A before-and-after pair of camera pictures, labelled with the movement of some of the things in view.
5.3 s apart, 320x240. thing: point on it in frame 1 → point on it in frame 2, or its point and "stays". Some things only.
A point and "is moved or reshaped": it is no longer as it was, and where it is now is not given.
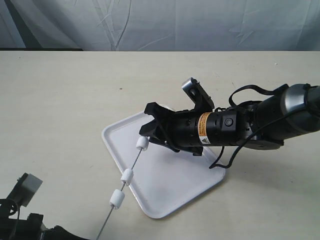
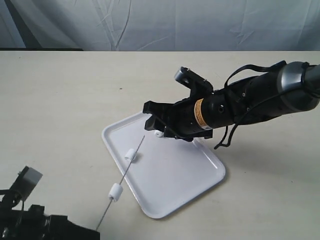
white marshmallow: [142, 143] is moved or reshaped
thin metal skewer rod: [112, 207] → [120, 183]
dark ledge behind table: [40, 49] stays
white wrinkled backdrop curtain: [161, 25] stays
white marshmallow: [127, 176] → [130, 155]
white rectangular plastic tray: [162, 179] stays
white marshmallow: [117, 198] → [115, 192]
